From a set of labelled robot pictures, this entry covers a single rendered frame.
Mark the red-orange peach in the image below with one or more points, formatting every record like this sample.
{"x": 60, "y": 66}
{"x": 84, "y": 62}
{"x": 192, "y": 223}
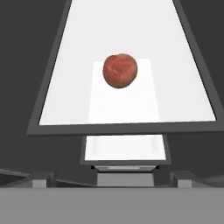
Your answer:
{"x": 119, "y": 71}

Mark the white fridge shelf grey frame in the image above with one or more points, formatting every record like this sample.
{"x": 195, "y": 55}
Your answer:
{"x": 125, "y": 147}
{"x": 175, "y": 96}

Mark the grey fridge drawer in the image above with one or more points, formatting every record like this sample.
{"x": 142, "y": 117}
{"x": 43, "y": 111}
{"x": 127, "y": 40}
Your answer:
{"x": 125, "y": 178}

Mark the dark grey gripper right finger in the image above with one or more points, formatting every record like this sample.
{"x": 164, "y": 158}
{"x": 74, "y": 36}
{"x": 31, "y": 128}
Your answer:
{"x": 183, "y": 177}

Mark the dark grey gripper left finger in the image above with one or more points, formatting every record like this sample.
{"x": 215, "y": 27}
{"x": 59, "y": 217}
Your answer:
{"x": 43, "y": 177}

